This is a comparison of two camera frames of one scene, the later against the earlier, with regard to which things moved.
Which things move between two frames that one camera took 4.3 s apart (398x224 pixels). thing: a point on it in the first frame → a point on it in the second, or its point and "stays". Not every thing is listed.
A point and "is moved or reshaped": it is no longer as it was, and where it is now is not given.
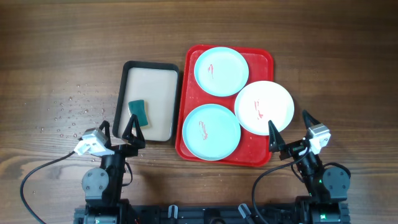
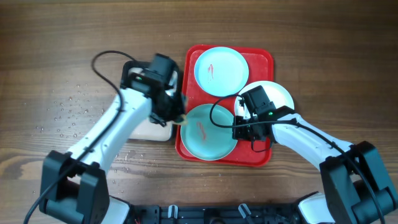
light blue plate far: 221,71 stays
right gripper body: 291,150 → 246,132
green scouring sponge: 137,107 is moved or reshaped
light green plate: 211,132 stays
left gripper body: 125,150 → 166,107
